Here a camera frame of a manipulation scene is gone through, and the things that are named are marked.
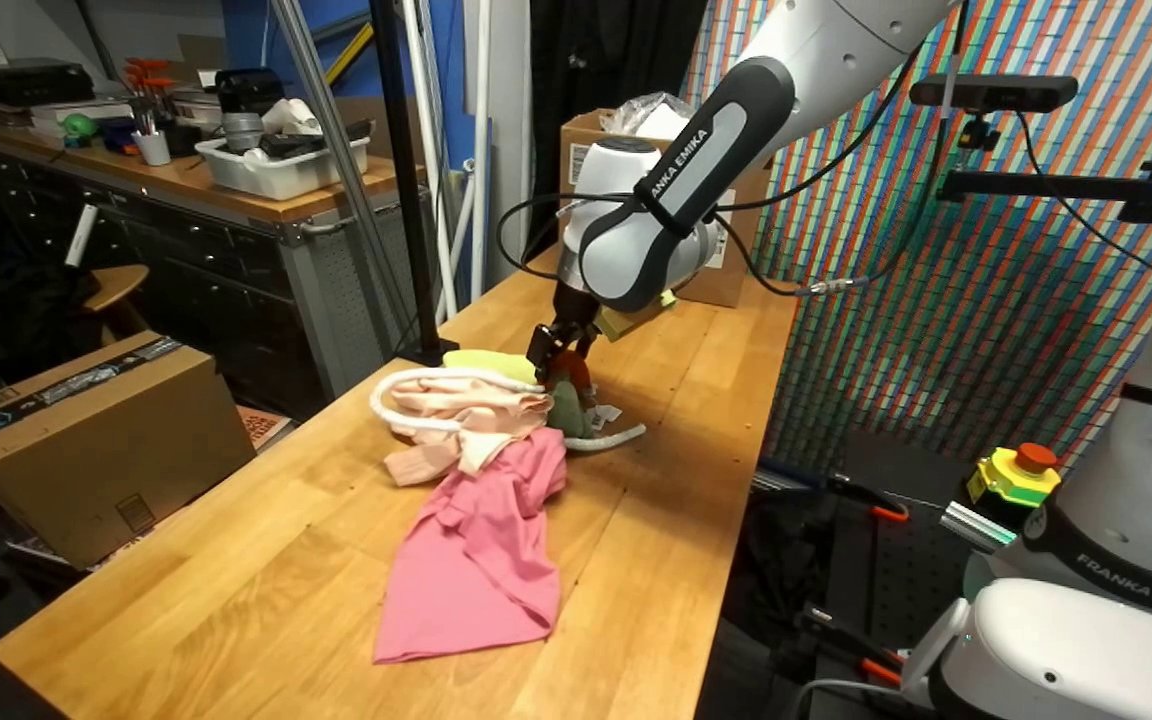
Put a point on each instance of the emergency stop button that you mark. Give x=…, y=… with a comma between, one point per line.
x=1002, y=492

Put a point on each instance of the white plastic tray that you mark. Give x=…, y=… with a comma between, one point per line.
x=270, y=176

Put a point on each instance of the yellow cloth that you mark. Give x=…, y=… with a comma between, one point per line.
x=493, y=360

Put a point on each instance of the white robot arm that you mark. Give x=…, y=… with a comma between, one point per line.
x=636, y=221

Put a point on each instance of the red and green plush toy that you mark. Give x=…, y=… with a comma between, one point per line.
x=565, y=410

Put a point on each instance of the cardboard box on floor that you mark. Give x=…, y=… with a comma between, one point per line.
x=107, y=444

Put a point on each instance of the white plastic bag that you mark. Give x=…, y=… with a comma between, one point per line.
x=648, y=119

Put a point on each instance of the pink cloth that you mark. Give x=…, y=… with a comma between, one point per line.
x=475, y=568

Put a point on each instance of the cardboard box on table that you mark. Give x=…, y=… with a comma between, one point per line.
x=742, y=241

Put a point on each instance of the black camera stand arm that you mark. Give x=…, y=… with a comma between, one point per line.
x=1024, y=93

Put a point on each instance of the wooden workbench with drawers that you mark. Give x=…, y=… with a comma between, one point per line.
x=295, y=297

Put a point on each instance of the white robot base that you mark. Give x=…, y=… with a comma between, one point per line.
x=1063, y=623

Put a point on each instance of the pale peach cloth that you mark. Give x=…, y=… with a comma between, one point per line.
x=455, y=423

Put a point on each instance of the aluminium tripod pole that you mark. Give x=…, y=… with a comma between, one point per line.
x=350, y=174

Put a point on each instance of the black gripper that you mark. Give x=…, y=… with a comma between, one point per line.
x=572, y=324

